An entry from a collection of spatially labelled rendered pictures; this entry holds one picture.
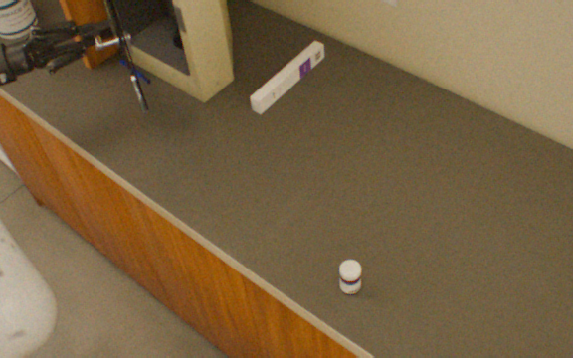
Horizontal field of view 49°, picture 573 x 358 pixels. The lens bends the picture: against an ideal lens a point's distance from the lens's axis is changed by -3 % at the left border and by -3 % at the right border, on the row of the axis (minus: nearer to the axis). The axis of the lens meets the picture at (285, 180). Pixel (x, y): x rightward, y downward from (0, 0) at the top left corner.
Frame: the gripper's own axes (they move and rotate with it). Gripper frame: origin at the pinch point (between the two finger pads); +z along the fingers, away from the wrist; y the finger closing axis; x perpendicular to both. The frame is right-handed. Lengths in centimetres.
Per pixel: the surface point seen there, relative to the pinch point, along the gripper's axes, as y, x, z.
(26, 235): -120, 57, -57
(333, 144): -26, -35, 43
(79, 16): -8.9, 23.1, -3.2
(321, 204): -26, -50, 33
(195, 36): -5.6, -5.9, 21.4
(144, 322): -120, -4, -21
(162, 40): -18.4, 14.2, 15.6
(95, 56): -22.8, 23.2, -3.0
